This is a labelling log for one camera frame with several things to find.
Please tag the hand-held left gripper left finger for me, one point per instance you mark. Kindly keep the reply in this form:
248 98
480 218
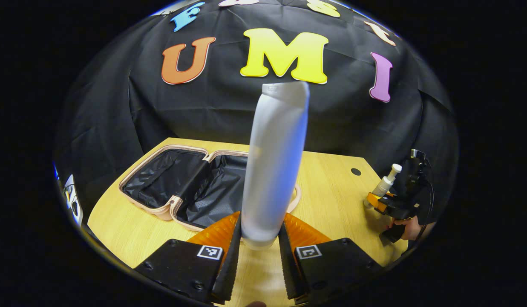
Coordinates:
184 268

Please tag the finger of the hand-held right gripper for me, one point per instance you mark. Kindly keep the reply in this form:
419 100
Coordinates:
376 202

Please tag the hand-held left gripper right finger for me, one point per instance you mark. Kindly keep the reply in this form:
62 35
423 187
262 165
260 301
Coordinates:
331 266

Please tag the white pump bottle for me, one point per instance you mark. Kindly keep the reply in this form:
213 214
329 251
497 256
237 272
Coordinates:
384 184

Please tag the beige pink small suitcase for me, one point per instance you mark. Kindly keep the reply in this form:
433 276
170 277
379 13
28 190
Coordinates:
161 183

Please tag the white squeeze tube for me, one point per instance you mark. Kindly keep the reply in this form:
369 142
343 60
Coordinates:
274 170

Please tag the white printed paper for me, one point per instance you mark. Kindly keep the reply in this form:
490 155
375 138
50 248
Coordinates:
72 198

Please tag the black backdrop cloth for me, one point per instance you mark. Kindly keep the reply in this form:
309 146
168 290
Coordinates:
203 111

